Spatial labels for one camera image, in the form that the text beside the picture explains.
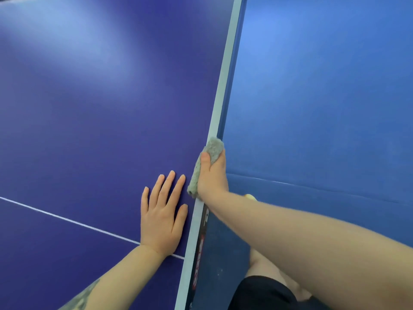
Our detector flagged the person's right hand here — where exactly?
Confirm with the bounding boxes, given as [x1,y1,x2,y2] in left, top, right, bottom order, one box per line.
[197,150,230,202]

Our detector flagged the person's left hand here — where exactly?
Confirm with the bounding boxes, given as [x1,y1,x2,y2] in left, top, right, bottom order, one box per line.
[140,170,189,259]

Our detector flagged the grey cleaning cloth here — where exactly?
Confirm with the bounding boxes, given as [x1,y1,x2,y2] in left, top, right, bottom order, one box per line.
[187,136,225,200]

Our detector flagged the person's left forearm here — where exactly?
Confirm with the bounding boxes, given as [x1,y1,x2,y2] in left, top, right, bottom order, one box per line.
[58,244,167,310]

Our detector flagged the person's right forearm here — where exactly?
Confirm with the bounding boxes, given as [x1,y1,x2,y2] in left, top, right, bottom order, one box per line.
[201,190,413,310]

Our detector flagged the person's left leg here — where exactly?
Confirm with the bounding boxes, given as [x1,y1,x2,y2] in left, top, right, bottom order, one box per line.
[245,249,312,301]

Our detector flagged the blue table tennis table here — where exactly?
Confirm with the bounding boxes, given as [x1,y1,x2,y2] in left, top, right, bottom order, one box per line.
[0,0,248,310]

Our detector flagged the black shorts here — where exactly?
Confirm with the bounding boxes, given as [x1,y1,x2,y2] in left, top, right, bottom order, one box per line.
[228,276,331,310]

